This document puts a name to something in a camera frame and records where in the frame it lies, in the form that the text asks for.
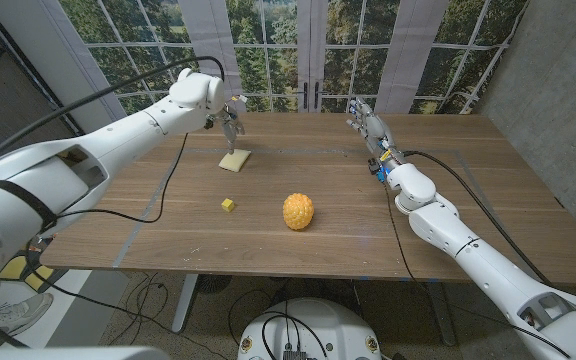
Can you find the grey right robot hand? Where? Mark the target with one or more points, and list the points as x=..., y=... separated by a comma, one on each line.
x=375, y=132

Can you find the pale yellow sponge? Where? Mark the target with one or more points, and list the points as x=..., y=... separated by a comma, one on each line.
x=235, y=162

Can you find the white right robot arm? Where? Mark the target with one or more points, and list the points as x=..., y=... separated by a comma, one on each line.
x=493, y=270

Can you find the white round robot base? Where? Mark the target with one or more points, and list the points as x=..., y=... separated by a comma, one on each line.
x=313, y=325

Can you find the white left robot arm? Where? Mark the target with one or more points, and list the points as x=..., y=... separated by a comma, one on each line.
x=118, y=135

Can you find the orange bumpy stress ball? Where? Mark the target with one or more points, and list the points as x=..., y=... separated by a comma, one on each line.
x=298, y=212

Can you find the small yellow block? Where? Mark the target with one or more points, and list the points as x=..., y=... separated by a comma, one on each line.
x=227, y=205

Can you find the printed window forest backdrop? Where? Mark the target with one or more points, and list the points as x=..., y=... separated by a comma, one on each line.
x=268, y=60

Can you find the grey table leg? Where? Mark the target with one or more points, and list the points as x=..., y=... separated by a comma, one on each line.
x=442, y=315

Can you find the black round ribbed object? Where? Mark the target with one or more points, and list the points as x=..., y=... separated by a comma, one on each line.
x=213, y=282

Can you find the white table leg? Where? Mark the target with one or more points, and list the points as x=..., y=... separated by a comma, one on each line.
x=185, y=302

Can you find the white robot torso edge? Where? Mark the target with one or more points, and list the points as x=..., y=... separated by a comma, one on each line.
x=68, y=354

